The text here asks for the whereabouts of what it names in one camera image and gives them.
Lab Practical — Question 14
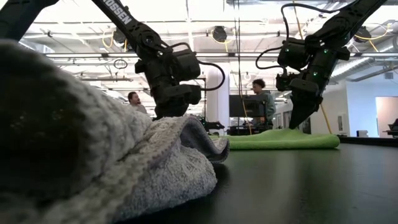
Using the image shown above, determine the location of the white building pillar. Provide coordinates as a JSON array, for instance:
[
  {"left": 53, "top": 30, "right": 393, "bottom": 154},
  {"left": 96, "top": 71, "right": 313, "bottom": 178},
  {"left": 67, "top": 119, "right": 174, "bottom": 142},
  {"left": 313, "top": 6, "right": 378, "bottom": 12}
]
[{"left": 205, "top": 67, "right": 231, "bottom": 137}]

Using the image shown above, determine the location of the black table frame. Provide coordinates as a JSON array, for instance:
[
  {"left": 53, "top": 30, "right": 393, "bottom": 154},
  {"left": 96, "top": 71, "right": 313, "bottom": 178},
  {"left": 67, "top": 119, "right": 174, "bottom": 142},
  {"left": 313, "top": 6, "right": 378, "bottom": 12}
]
[{"left": 337, "top": 136, "right": 398, "bottom": 147}]

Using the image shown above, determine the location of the lime green microfiber towel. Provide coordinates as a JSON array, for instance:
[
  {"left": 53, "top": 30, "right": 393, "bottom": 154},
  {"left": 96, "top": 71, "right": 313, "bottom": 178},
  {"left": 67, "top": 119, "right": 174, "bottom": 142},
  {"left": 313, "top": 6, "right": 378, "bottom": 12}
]
[{"left": 208, "top": 128, "right": 341, "bottom": 151}]

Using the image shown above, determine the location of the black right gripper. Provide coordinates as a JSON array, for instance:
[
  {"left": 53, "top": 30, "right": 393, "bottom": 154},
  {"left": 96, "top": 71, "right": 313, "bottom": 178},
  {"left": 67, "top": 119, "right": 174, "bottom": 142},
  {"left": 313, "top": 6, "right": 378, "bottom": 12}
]
[{"left": 288, "top": 49, "right": 338, "bottom": 130}]

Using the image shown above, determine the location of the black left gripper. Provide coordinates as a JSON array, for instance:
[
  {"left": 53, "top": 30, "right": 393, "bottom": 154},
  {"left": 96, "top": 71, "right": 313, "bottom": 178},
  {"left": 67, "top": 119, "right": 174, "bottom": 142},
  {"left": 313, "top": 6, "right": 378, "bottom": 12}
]
[{"left": 148, "top": 62, "right": 190, "bottom": 121}]

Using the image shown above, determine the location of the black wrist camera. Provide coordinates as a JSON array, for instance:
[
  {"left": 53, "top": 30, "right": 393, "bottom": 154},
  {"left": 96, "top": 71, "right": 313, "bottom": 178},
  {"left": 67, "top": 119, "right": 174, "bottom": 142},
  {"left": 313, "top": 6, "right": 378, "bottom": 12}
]
[
  {"left": 161, "top": 83, "right": 202, "bottom": 106},
  {"left": 275, "top": 73, "right": 299, "bottom": 93}
]

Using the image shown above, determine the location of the thin yellow hanging cord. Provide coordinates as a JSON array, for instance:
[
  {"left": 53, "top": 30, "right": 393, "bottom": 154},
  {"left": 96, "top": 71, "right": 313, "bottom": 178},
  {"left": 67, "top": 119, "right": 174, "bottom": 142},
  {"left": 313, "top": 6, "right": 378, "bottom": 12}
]
[{"left": 236, "top": 18, "right": 252, "bottom": 135}]

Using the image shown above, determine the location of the black ceiling cable reel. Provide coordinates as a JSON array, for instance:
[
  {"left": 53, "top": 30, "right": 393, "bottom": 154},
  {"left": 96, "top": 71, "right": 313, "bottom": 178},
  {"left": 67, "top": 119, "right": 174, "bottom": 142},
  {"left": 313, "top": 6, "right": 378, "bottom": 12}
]
[
  {"left": 211, "top": 26, "right": 228, "bottom": 44},
  {"left": 354, "top": 26, "right": 373, "bottom": 44},
  {"left": 111, "top": 27, "right": 129, "bottom": 50}
]

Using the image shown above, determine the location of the black monitor screen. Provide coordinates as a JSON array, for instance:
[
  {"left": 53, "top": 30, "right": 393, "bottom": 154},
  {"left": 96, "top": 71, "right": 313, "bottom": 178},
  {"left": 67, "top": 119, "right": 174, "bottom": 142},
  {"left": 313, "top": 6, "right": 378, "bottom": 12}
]
[{"left": 229, "top": 94, "right": 269, "bottom": 118}]

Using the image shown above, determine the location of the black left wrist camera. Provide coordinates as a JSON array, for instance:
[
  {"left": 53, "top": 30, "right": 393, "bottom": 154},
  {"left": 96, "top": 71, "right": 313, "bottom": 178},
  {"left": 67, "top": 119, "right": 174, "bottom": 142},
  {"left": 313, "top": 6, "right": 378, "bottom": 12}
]
[{"left": 161, "top": 83, "right": 202, "bottom": 106}]

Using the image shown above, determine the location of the grey waffle-weave towel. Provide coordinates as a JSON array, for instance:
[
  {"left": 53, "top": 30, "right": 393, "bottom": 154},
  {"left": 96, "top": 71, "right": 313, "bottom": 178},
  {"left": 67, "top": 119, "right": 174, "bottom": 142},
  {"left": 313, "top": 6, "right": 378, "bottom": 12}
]
[{"left": 0, "top": 39, "right": 231, "bottom": 224}]

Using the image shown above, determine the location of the black metal rig frame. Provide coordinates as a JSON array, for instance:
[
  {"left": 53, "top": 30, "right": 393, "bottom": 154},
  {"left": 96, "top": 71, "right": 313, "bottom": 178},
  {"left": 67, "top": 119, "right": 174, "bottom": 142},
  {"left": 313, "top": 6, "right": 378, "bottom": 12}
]
[{"left": 198, "top": 76, "right": 208, "bottom": 123}]

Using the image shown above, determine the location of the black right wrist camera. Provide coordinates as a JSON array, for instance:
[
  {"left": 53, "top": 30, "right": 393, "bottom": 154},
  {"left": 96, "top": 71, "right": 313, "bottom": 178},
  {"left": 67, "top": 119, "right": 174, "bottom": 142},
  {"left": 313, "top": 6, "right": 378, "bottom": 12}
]
[{"left": 275, "top": 73, "right": 299, "bottom": 93}]

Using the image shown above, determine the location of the yellow extension cord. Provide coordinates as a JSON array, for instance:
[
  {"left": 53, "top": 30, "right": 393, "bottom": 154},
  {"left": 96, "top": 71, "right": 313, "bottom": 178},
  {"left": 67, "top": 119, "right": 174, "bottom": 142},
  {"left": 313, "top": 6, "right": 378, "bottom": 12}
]
[{"left": 320, "top": 104, "right": 333, "bottom": 134}]

